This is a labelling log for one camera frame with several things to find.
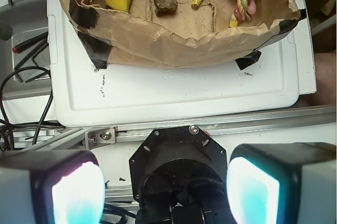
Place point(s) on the aluminium frame rail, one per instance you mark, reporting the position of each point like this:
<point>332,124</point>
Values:
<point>212,125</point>

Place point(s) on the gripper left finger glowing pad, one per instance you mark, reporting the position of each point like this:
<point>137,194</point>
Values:
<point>55,186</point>

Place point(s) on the red handled screwdriver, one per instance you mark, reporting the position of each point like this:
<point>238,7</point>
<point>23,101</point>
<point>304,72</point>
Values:
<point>28,43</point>

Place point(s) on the brown rock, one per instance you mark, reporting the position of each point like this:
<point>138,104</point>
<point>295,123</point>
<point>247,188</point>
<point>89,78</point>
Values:
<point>164,7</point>

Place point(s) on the black hex key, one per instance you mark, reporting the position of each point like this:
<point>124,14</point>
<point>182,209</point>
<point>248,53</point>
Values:
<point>41,60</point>

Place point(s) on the brown paper bag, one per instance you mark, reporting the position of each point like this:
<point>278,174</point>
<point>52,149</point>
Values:
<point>198,33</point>

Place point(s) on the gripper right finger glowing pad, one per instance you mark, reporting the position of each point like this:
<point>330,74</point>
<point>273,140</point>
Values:
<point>283,183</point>

